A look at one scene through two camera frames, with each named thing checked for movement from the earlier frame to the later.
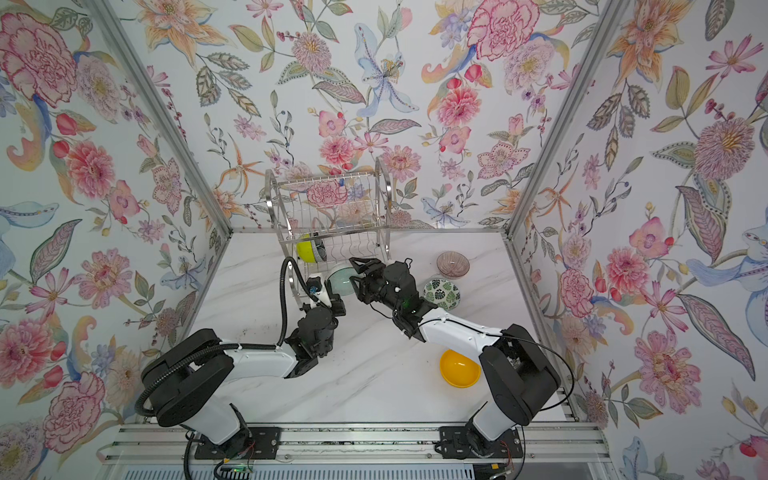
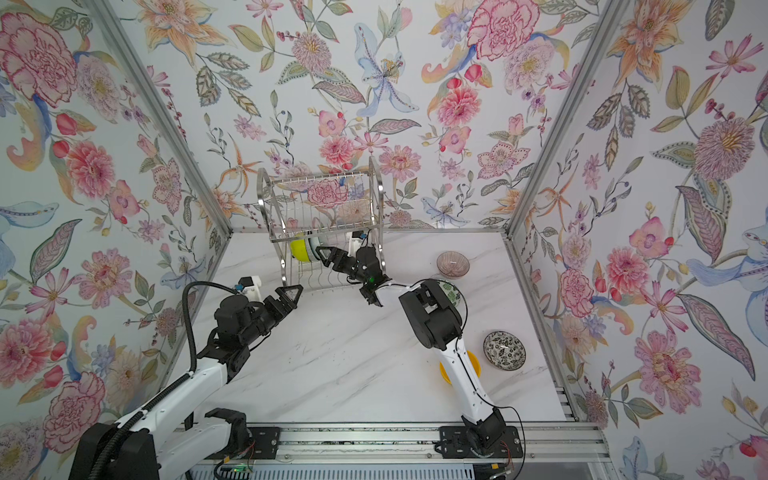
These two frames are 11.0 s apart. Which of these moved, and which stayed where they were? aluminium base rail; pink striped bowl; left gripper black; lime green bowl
Moved: lime green bowl; left gripper black
Stayed: pink striped bowl; aluminium base rail
